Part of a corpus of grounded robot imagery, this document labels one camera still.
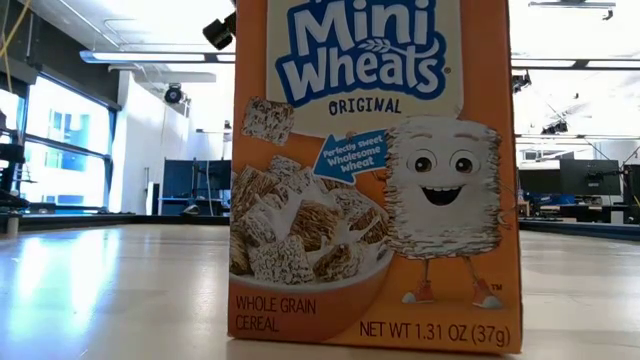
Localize long ceiling light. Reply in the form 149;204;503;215
79;49;236;65

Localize black ceiling track lights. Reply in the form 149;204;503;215
540;119;570;136

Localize large glass window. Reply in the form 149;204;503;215
0;74;119;216

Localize orange Mini Wheats cereal box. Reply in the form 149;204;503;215
227;0;525;355

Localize thin yellow cable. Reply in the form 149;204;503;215
0;0;32;95

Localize black computer monitor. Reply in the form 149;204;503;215
558;158;622;197
622;163;640;225

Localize round black wall camera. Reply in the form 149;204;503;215
163;83;185;106

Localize black aluminium table frame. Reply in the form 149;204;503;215
0;212;640;245

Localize black ceiling-mounted device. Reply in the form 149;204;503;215
512;69;532;94

